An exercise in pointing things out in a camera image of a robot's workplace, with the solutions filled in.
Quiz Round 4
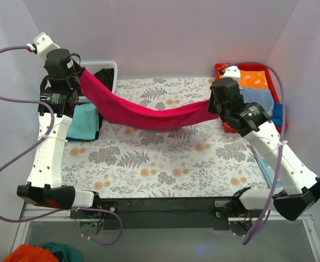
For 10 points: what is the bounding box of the light blue patterned shirt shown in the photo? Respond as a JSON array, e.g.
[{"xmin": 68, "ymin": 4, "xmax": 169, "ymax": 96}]
[{"xmin": 240, "ymin": 87, "xmax": 274, "ymax": 116}]

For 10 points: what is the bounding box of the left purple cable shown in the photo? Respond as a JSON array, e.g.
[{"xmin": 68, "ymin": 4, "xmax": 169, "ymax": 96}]
[{"xmin": 0, "ymin": 46, "xmax": 124, "ymax": 246}]

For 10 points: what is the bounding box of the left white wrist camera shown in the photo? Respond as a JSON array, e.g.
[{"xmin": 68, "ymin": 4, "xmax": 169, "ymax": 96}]
[{"xmin": 27, "ymin": 32, "xmax": 60, "ymax": 62}]

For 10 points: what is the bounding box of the floral table mat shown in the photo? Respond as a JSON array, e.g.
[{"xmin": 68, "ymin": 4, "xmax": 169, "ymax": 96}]
[{"xmin": 38, "ymin": 78, "xmax": 282, "ymax": 199}]

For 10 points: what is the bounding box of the magenta t shirt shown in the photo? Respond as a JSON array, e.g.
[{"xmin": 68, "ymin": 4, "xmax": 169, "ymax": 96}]
[{"xmin": 79, "ymin": 71, "xmax": 218, "ymax": 131}]

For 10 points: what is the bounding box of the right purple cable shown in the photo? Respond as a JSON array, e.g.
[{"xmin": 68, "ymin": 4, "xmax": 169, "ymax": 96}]
[{"xmin": 222, "ymin": 62, "xmax": 288, "ymax": 246}]

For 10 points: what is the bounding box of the red plastic bin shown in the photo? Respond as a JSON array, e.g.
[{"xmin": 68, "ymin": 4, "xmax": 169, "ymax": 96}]
[{"xmin": 214, "ymin": 63, "xmax": 288, "ymax": 134}]

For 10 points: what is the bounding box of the orange patterned shirt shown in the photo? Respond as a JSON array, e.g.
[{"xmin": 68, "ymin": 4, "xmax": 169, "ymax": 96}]
[{"xmin": 239, "ymin": 70, "xmax": 269, "ymax": 90}]

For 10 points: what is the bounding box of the black garment in basket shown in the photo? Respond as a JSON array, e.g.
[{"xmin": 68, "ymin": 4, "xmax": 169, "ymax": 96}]
[{"xmin": 94, "ymin": 68, "xmax": 115, "ymax": 91}]

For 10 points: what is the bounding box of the purple cable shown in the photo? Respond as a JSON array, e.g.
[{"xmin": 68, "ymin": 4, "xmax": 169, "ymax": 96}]
[
  {"xmin": 222, "ymin": 62, "xmax": 288, "ymax": 246},
  {"xmin": 0, "ymin": 46, "xmax": 124, "ymax": 246}
]

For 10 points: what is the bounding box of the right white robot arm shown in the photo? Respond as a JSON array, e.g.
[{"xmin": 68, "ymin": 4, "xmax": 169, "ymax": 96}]
[{"xmin": 209, "ymin": 78, "xmax": 320, "ymax": 221}]

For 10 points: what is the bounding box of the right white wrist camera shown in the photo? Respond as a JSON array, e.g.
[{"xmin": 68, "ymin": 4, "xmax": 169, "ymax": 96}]
[{"xmin": 221, "ymin": 65, "xmax": 241, "ymax": 82}]

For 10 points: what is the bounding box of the orange cloth bottom corner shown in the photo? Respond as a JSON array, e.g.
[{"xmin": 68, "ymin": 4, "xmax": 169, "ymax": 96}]
[{"xmin": 3, "ymin": 244, "xmax": 59, "ymax": 262}]

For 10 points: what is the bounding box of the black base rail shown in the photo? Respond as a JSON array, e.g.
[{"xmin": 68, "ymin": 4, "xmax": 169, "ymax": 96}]
[{"xmin": 69, "ymin": 196, "xmax": 266, "ymax": 231}]

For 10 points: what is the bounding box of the teal cloth bottom corner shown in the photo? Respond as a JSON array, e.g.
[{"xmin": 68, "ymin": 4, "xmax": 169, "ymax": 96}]
[{"xmin": 39, "ymin": 242, "xmax": 83, "ymax": 262}]

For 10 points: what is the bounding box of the aluminium frame rail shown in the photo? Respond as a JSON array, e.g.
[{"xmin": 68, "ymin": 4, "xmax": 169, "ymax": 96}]
[{"xmin": 19, "ymin": 204, "xmax": 76, "ymax": 222}]

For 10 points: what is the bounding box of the white plastic basket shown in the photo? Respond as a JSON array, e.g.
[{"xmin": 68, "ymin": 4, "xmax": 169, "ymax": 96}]
[{"xmin": 78, "ymin": 62, "xmax": 117, "ymax": 105}]

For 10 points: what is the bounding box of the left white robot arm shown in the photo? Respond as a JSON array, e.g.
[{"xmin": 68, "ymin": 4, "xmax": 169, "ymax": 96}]
[{"xmin": 17, "ymin": 49, "xmax": 102, "ymax": 218}]

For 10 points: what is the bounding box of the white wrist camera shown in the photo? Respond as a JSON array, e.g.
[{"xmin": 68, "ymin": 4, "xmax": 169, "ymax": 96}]
[
  {"xmin": 221, "ymin": 65, "xmax": 241, "ymax": 82},
  {"xmin": 27, "ymin": 32, "xmax": 60, "ymax": 62}
]

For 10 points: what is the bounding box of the folded colourful patterned shirt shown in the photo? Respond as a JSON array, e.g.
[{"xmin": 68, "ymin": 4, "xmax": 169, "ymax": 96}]
[{"xmin": 251, "ymin": 146, "xmax": 275, "ymax": 188}]

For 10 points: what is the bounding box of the folded dark blue shirt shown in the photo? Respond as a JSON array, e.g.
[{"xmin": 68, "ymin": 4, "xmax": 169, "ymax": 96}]
[{"xmin": 66, "ymin": 108, "xmax": 105, "ymax": 142}]

